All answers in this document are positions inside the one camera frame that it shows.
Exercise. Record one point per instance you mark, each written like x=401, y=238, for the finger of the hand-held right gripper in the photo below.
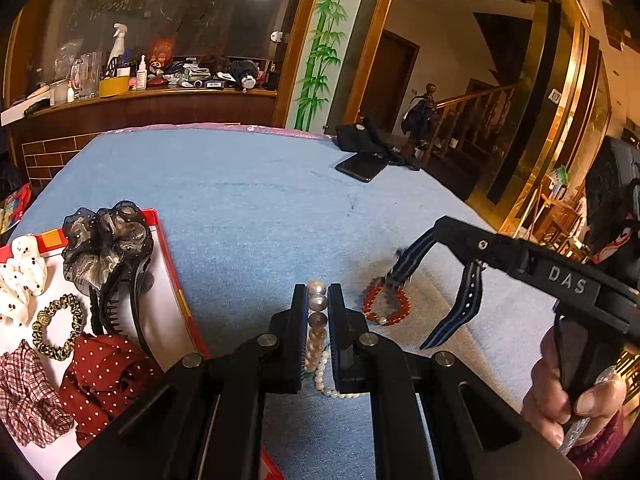
x=480, y=245

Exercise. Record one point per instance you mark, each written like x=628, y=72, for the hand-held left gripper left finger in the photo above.
x=300, y=325

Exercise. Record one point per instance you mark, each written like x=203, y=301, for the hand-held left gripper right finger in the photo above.
x=335, y=325

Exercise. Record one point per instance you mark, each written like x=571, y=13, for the blue striped ribbon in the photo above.
x=462, y=305

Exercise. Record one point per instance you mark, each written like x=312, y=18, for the red box with white lining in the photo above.
x=170, y=280

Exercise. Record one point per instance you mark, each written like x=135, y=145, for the black hair claw clip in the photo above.
x=130, y=300

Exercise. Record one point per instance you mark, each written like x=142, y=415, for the red polka dot scrunchie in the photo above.
x=105, y=380

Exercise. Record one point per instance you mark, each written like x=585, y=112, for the leopard print scrunchie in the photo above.
x=45, y=317

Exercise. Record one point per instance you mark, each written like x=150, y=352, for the red plaid scrunchie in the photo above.
x=30, y=395

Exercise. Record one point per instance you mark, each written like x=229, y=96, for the person's right hand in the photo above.
x=545, y=400

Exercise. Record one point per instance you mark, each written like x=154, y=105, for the wooden chair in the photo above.
x=557, y=230

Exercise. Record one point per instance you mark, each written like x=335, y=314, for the green white packet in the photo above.
x=560, y=175

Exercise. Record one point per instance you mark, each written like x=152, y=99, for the wooden stair railing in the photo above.
x=475, y=110

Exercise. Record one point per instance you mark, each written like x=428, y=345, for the dark cloth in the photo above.
x=612, y=185

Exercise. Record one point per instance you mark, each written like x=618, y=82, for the black smartphone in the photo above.
x=361, y=167

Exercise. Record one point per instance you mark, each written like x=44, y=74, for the dark hanging jacket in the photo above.
x=420, y=115

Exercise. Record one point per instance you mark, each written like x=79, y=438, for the black cloth pouch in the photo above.
x=372, y=140

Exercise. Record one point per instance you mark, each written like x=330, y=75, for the brown wooden door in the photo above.
x=390, y=82

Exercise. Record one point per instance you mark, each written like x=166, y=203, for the black sheer dotted scrunchie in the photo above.
x=100, y=240

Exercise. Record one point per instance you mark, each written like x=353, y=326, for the bamboo painted pillar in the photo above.
x=327, y=50

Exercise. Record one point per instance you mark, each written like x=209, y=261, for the black folded umbrella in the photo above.
x=245, y=75

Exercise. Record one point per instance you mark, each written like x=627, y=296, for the wooden counter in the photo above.
x=150, y=115

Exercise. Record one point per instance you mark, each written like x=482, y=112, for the pile of small packages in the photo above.
x=190, y=75

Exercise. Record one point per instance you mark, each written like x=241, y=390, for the white cherry print scrunchie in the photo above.
x=20, y=270

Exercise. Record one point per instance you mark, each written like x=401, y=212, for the metal glass hinge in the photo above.
x=278, y=36

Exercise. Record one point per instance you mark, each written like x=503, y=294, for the small white pump bottle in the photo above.
x=142, y=75

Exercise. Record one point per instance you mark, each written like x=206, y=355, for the yellow box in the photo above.
x=115, y=86

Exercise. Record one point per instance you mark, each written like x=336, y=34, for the red toy package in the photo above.
x=15, y=207

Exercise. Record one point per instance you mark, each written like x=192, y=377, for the glass pitcher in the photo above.
x=87, y=77

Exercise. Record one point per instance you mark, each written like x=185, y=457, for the white spray bottle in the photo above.
x=117, y=45

